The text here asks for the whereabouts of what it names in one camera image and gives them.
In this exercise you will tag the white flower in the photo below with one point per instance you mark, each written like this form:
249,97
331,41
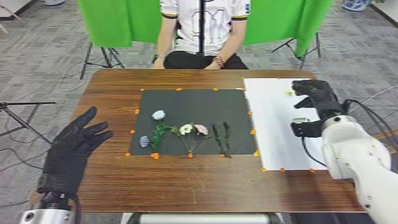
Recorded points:
185,129

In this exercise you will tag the pale grey bar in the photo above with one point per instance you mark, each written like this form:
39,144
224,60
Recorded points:
204,218

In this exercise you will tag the light blue flower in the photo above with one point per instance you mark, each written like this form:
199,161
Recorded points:
158,115

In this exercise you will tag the person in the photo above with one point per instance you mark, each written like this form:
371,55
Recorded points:
204,26

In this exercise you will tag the black cloth stand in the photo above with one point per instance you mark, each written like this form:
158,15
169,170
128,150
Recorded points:
304,50
105,56

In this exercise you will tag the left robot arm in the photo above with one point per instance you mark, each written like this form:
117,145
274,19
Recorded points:
50,210

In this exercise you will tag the white sheet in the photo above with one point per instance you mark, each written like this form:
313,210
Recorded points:
268,133

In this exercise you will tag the black upright pole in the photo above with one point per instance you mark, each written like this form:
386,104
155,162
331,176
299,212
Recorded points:
201,30

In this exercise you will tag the small purple flower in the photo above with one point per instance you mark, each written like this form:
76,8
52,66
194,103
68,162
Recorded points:
144,141

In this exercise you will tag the black tripod stand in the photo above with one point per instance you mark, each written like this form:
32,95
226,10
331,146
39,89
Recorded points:
23,116

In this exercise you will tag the pink flower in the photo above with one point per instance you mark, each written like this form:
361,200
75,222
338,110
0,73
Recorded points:
201,129

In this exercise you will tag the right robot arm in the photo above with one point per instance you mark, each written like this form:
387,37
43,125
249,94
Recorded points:
361,166

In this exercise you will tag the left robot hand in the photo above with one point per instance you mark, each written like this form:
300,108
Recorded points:
68,156

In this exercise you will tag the dark mat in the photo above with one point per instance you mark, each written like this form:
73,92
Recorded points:
196,106

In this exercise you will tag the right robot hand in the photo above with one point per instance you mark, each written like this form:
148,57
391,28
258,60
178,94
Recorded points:
316,91

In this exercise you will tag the green sprig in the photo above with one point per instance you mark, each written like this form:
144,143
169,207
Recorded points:
220,136

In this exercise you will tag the pale green flower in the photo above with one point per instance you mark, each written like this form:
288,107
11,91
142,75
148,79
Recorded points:
290,92

